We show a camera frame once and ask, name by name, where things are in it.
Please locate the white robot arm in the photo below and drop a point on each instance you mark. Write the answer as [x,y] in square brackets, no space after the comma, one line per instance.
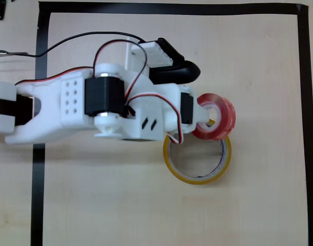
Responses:
[43,115]

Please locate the small red tape roll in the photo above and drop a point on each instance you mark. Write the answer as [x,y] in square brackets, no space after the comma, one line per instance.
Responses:
[225,112]

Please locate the large yellow tape roll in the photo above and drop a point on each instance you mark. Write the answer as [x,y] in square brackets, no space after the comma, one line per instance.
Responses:
[197,181]

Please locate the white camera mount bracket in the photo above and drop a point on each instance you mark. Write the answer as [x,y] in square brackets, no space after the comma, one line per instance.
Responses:
[151,52]

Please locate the thin metal screwdriver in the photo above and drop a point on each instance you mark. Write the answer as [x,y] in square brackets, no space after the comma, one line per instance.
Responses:
[18,53]

